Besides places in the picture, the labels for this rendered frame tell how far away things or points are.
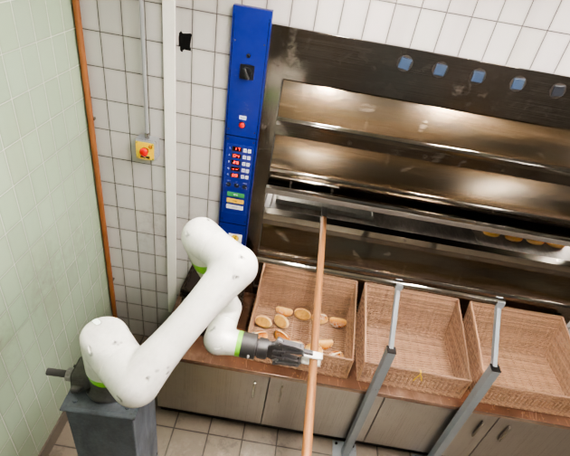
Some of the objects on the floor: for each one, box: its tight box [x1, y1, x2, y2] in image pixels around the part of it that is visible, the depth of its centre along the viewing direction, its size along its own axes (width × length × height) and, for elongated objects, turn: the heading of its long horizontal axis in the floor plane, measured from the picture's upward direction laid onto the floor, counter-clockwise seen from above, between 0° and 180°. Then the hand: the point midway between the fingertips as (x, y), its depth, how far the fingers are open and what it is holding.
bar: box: [255, 255, 506, 456], centre depth 220 cm, size 31×127×118 cm, turn 73°
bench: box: [157, 292, 570, 456], centre depth 255 cm, size 56×242×58 cm, turn 73°
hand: (312, 357), depth 154 cm, fingers closed on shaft, 3 cm apart
